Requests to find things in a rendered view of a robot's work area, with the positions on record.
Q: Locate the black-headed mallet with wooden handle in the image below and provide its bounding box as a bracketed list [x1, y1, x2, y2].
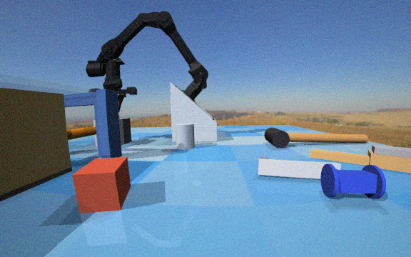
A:
[265, 127, 368, 148]

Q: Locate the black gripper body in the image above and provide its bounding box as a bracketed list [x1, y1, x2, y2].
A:
[106, 74, 138, 95]

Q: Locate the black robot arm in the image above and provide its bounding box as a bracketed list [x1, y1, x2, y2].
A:
[86, 11, 208, 101]

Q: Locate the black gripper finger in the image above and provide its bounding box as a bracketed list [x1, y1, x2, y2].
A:
[118, 95, 126, 112]

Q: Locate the grey cylinder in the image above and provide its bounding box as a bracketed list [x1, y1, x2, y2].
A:
[175, 124, 195, 150]

